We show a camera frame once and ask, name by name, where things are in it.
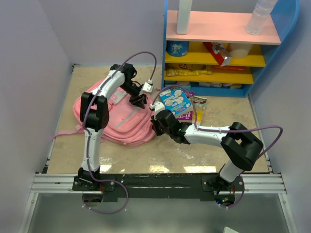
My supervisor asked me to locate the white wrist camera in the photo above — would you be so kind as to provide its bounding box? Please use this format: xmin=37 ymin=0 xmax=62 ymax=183
xmin=149 ymin=101 xmax=165 ymax=116
xmin=141 ymin=82 xmax=154 ymax=94

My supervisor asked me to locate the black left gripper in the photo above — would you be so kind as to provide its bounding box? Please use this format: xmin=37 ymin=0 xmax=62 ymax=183
xmin=120 ymin=82 xmax=147 ymax=109

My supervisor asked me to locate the red snack box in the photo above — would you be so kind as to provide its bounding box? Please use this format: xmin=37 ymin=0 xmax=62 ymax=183
xmin=203 ymin=42 xmax=232 ymax=67

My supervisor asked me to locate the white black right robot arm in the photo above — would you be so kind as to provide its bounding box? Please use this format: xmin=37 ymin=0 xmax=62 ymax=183
xmin=151 ymin=110 xmax=263 ymax=191

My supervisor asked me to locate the pink student backpack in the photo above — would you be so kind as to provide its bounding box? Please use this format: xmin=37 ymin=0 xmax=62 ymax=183
xmin=51 ymin=80 xmax=156 ymax=147

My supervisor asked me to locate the blue illustrated book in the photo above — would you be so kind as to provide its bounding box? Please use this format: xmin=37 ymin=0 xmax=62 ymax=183
xmin=159 ymin=87 xmax=194 ymax=117

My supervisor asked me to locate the blue round tin can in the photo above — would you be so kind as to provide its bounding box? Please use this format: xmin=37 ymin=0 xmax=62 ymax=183
xmin=166 ymin=40 xmax=190 ymax=57

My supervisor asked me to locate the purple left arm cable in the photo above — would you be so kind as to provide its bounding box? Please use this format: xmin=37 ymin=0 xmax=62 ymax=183
xmin=81 ymin=51 xmax=157 ymax=215

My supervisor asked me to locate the white plastic cup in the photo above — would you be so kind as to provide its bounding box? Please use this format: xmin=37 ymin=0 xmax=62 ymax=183
xmin=227 ymin=43 xmax=253 ymax=59

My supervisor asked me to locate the clear plastic water bottle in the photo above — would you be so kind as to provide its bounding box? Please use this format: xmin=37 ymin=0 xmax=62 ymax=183
xmin=245 ymin=0 xmax=278 ymax=35

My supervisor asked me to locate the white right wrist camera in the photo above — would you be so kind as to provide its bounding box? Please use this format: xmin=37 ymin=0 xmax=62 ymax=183
xmin=149 ymin=101 xmax=165 ymax=116

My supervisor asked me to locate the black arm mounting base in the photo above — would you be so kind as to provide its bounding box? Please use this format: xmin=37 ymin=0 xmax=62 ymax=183
xmin=72 ymin=172 xmax=243 ymax=205

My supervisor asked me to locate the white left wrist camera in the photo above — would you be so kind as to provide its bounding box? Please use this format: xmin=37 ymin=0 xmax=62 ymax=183
xmin=141 ymin=82 xmax=154 ymax=94

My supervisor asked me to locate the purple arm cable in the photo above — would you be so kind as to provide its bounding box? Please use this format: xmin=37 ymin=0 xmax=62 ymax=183
xmin=81 ymin=51 xmax=157 ymax=215
xmin=152 ymin=84 xmax=284 ymax=209

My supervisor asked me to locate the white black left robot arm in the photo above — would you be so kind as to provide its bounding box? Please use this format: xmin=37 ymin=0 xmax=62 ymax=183
xmin=78 ymin=63 xmax=147 ymax=190

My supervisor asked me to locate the red flat package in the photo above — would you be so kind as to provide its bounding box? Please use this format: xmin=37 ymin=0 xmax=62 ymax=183
xmin=211 ymin=65 xmax=250 ymax=74

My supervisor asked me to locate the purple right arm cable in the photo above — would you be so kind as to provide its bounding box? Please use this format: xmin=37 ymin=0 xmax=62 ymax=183
xmin=152 ymin=84 xmax=284 ymax=209

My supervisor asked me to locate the purple book underneath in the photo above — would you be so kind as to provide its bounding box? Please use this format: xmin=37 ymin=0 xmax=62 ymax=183
xmin=176 ymin=91 xmax=194 ymax=123

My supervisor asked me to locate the blue wooden shelf unit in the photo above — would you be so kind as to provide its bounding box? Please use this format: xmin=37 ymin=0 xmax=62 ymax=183
xmin=161 ymin=0 xmax=300 ymax=97

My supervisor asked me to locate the white tall bottle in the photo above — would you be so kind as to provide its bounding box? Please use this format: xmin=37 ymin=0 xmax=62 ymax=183
xmin=176 ymin=0 xmax=192 ymax=34

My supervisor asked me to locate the yellow chips bag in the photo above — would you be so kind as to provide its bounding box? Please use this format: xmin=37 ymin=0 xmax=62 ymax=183
xmin=165 ymin=64 xmax=212 ymax=77

